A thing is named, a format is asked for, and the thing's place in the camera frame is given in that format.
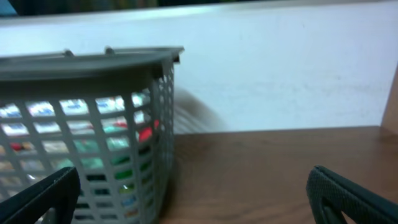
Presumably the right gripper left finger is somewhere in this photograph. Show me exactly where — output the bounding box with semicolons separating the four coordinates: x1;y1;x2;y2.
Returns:
1;167;80;224

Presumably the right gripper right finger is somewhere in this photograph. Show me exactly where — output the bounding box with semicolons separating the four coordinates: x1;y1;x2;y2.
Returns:
306;166;397;224

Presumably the teal plastic packet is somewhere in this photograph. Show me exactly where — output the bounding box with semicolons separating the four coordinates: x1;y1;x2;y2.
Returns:
53;137;130;169

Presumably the green lidded jar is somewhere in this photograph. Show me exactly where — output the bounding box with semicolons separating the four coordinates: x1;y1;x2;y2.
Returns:
111;156;153;195

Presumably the Kleenex tissue multipack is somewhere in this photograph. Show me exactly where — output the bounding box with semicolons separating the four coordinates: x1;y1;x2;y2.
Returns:
1;91;150;136

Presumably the orange spaghetti packet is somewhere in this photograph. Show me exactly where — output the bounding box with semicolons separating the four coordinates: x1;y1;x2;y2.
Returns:
10;121;152;153

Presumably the grey plastic lattice basket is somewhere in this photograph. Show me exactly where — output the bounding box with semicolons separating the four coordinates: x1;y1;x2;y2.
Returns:
1;47;182;223

